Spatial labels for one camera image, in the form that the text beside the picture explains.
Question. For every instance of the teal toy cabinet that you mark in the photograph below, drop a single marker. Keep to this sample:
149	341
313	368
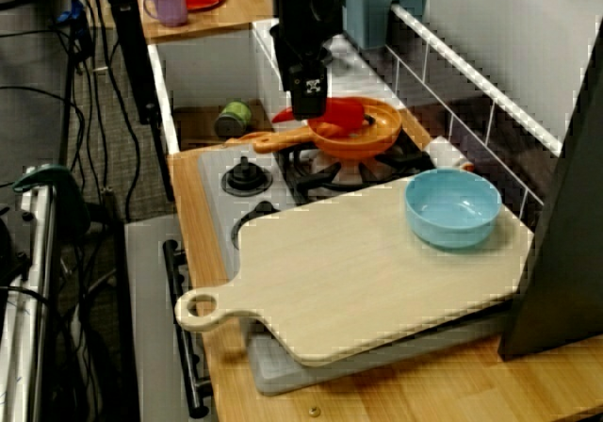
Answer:
377	3

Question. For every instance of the aluminium frame rail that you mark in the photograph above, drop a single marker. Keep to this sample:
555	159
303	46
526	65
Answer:
37	276

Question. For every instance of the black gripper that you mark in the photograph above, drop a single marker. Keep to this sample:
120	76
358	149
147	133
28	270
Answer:
301	45

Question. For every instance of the purple toy cup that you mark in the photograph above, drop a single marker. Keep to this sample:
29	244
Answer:
169	10

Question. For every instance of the green spice jar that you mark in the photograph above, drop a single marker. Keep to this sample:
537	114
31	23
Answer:
233	118

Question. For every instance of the red toy plate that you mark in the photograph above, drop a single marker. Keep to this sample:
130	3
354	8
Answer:
207	4

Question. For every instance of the white toy sink unit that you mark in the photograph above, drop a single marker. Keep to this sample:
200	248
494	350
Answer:
212	73

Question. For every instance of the grey toy faucet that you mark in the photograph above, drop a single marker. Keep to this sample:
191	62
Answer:
337	50

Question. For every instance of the grey toy stove plate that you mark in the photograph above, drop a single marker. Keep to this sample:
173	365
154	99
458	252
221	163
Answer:
212	205

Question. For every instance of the orange toy frying pan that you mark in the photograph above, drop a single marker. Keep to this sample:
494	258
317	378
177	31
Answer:
372	134

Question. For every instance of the light blue plastic bowl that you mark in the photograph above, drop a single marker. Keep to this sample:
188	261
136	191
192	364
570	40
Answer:
452	215

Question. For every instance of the black stove knob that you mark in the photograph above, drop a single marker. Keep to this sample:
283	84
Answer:
252	217
245	177

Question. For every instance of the black metal stand post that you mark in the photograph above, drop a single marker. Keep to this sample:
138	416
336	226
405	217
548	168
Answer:
132	54

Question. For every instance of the dark upright panel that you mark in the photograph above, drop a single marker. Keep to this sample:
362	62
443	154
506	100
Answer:
565	229

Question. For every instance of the light wooden cutting board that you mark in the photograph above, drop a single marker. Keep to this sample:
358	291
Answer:
353	271

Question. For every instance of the red toy chili pepper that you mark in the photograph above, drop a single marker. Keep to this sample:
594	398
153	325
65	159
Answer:
344	113

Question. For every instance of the white oven door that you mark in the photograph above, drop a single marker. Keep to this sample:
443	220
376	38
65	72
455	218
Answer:
146	299

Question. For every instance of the white sponge block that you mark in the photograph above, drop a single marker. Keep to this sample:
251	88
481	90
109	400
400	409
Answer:
443	153

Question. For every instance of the black burner grate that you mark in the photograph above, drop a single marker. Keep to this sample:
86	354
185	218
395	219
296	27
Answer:
405	160

